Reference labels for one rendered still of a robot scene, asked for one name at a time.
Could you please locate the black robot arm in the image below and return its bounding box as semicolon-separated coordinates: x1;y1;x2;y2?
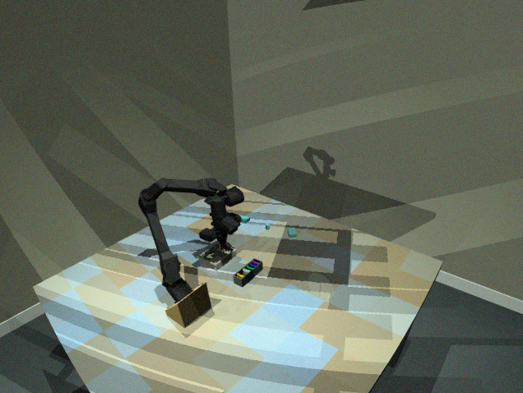
138;178;244;303

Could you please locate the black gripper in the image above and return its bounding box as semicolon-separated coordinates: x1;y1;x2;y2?
199;211;242;246

